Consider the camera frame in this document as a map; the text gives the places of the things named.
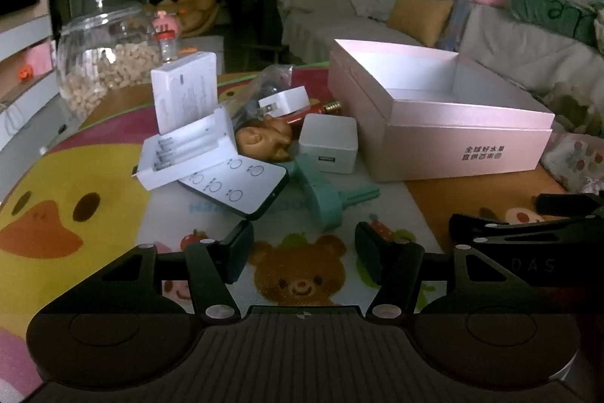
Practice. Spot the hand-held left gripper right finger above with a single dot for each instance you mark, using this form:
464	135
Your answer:
369	253

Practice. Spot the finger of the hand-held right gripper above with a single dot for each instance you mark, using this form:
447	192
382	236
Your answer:
571	204
476	227

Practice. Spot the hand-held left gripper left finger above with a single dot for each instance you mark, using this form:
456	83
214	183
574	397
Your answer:
238	253

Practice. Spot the pink cardboard box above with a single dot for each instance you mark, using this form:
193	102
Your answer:
424	138

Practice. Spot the brown toy figurine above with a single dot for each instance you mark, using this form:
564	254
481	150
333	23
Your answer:
259	138

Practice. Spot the red tube with gold tip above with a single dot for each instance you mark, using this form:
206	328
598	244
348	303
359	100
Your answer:
316	108

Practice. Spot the dark phone with white sticker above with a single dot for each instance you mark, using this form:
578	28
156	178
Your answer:
240	190

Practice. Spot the teal plastic tool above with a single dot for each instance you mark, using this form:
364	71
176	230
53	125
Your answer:
321	195

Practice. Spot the white battery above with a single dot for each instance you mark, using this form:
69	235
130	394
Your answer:
174	154
172	166
177	143

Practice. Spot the white battery case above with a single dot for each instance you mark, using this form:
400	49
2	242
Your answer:
212	134

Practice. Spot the white cube charger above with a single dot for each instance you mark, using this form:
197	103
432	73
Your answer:
325	138

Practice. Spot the white plug adapter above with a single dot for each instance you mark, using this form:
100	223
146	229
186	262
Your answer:
289	101

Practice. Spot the white upright cardboard box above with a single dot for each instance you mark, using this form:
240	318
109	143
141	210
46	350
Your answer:
184	91

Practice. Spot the grey covered sofa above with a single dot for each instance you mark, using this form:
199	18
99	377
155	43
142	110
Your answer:
495	49

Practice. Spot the clear plastic bag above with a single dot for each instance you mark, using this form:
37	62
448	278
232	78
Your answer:
264	79

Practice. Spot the cartoon printed play mat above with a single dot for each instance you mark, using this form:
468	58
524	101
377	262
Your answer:
71	176

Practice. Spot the green cushion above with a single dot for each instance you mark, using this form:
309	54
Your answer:
552	13

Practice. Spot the pale blue cushion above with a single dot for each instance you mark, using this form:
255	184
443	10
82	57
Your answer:
457	27

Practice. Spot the yellow cushion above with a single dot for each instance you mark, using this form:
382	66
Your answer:
417	18

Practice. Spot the small bottle with pink cap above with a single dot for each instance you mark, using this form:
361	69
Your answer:
165	37

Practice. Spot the glass jar of snacks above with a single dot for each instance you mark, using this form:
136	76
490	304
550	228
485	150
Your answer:
108	63

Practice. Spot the large yellow plush toy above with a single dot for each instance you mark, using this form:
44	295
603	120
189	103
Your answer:
200	9

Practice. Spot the white shelf unit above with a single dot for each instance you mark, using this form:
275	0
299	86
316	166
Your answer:
23	91

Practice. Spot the orange pumpkin toy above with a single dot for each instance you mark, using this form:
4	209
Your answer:
24	72

